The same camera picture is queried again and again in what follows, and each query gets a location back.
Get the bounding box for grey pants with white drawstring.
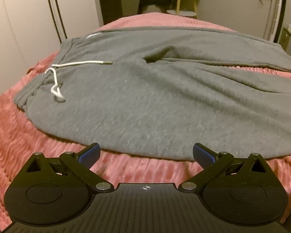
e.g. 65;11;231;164
14;25;291;162

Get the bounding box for pink ribbed blanket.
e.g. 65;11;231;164
0;12;291;229

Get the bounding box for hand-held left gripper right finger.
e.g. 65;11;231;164
178;143;269;195

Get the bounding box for white panel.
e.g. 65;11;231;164
265;0;286;43

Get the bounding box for white wardrobe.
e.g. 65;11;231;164
0;0;103;102

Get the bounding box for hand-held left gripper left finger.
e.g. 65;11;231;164
22;143;114;193

